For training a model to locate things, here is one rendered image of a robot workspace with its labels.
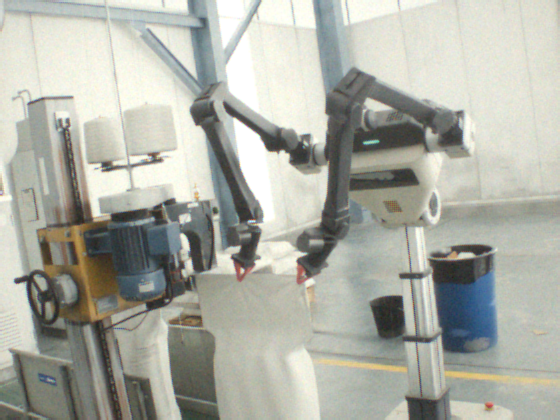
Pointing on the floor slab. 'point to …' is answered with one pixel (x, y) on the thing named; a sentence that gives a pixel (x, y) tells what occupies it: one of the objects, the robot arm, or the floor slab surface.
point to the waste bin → (465, 297)
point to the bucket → (389, 315)
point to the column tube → (43, 148)
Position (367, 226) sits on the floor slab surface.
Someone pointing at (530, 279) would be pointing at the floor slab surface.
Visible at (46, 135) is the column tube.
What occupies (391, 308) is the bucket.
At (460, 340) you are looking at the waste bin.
